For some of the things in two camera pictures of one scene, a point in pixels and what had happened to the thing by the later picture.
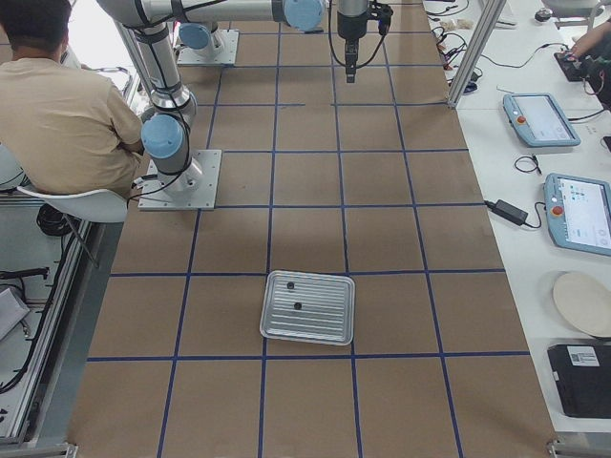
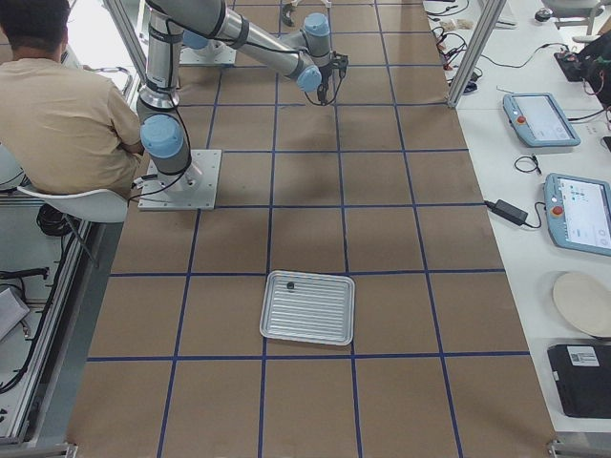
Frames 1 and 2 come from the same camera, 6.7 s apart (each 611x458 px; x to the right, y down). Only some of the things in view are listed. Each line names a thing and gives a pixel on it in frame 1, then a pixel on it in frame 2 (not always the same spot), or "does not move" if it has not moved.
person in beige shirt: x=69 y=126 does not move
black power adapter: x=509 y=211 does not move
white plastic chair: x=96 y=206 does not move
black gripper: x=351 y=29 → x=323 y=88
